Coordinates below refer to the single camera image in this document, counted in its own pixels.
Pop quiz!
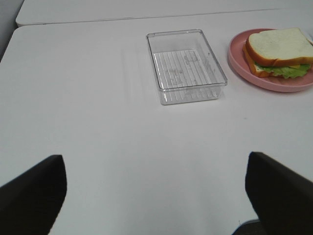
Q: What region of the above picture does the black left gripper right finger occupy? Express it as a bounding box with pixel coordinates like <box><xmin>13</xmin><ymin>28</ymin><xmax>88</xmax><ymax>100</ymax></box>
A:
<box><xmin>245</xmin><ymin>152</ymin><xmax>313</xmax><ymax>235</ymax></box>

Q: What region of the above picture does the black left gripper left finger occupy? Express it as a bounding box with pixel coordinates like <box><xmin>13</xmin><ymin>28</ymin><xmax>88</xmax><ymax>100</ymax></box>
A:
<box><xmin>0</xmin><ymin>155</ymin><xmax>67</xmax><ymax>235</ymax></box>

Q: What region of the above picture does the green lettuce leaf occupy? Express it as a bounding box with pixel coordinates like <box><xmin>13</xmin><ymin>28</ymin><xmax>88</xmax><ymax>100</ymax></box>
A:
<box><xmin>255</xmin><ymin>63</ymin><xmax>311</xmax><ymax>79</ymax></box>

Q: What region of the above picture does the yellow cheese slice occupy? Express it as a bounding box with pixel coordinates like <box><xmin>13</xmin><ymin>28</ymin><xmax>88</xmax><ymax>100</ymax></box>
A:
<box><xmin>282</xmin><ymin>64</ymin><xmax>311</xmax><ymax>70</ymax></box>

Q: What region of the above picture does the bread slice from tray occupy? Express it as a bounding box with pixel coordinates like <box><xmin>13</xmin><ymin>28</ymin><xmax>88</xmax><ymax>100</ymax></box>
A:
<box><xmin>243</xmin><ymin>44</ymin><xmax>272</xmax><ymax>78</ymax></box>

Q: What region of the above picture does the pink round plate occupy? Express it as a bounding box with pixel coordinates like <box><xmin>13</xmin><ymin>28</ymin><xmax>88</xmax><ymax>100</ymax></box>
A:
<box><xmin>227</xmin><ymin>28</ymin><xmax>313</xmax><ymax>93</ymax></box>

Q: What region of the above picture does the clear left plastic tray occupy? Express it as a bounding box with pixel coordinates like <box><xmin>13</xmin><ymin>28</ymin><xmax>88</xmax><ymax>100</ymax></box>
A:
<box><xmin>146</xmin><ymin>29</ymin><xmax>227</xmax><ymax>105</ymax></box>

